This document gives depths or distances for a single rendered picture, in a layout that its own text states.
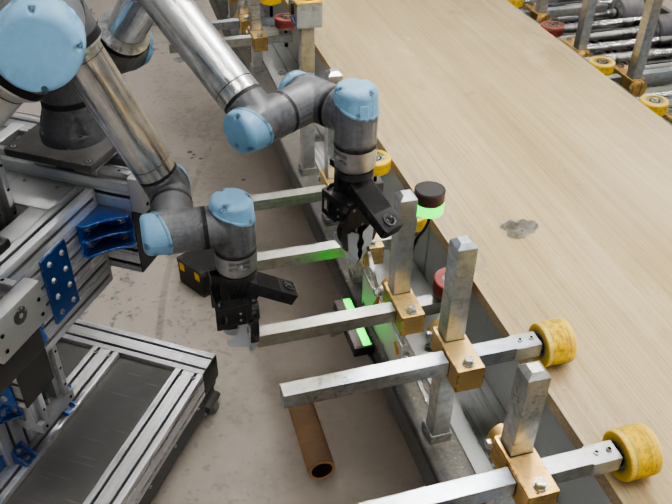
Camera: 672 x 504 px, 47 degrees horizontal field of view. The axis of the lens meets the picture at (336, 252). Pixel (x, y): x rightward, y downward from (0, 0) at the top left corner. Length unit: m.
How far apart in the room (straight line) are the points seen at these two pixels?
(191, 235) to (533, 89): 1.37
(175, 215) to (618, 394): 0.82
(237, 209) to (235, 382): 1.38
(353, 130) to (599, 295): 0.63
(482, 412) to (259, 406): 1.00
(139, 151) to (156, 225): 0.14
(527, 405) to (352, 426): 1.39
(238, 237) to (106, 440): 1.06
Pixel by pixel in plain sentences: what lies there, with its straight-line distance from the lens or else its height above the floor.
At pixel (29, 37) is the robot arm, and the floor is 1.51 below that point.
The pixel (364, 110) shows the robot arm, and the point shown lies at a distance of 1.28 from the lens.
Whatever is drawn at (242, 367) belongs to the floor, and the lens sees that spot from 2.65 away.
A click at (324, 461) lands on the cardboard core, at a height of 0.08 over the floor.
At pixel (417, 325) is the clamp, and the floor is 0.84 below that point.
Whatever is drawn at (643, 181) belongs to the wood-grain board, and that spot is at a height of 0.90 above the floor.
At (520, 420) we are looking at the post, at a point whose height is 1.05.
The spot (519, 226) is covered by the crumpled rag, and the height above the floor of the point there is 0.91.
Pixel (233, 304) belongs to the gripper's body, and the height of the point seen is 0.96.
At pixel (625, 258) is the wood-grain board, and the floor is 0.90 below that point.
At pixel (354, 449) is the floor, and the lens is 2.41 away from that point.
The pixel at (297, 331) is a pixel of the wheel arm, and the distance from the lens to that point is 1.52.
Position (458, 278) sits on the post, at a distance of 1.26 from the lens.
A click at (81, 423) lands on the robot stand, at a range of 2.30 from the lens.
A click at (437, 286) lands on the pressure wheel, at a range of 1.57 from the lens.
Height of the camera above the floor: 1.90
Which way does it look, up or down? 38 degrees down
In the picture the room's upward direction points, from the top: 1 degrees clockwise
